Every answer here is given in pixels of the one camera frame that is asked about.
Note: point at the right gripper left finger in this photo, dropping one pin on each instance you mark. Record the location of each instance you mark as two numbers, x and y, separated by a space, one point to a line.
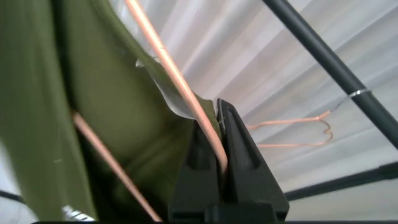
196 186

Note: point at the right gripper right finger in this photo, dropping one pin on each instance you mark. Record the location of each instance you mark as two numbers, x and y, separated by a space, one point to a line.
248 180

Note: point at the pink clothes hanger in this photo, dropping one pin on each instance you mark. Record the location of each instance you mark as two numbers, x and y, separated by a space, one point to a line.
174 74
289 122

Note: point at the green long-sleeved shirt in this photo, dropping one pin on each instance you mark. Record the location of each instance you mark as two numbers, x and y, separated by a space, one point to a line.
46 93

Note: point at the black clothes rack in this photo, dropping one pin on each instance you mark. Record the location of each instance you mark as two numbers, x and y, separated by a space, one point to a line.
326 59

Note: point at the white curtain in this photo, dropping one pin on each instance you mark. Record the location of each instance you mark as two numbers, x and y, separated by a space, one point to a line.
248 46

